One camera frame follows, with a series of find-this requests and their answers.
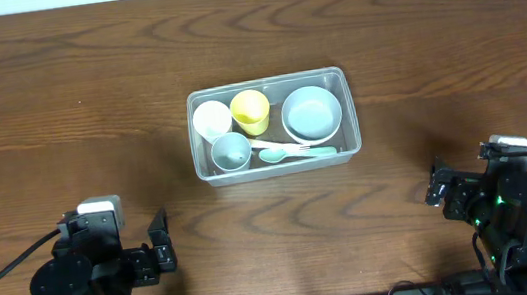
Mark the grey plastic cup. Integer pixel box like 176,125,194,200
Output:
211,132,252,173

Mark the white plastic cup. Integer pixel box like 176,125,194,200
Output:
192,100,233,144

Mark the mint green plastic spoon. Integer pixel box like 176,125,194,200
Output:
258,146,338,164

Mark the white plastic bowl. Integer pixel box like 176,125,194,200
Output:
284,120,341,146

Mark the grey plastic bowl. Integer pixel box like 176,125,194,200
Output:
281,86,343,128

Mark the pink plastic fork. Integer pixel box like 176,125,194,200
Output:
248,138,310,152

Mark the yellow plastic cup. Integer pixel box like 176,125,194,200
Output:
229,89,270,136

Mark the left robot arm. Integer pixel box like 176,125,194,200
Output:
30,209,178,295

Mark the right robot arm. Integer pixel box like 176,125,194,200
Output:
425,149,527,295

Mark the clear plastic container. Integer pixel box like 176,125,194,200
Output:
186,66,362,187

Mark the left black cable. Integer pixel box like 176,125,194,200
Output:
0,227,70,295

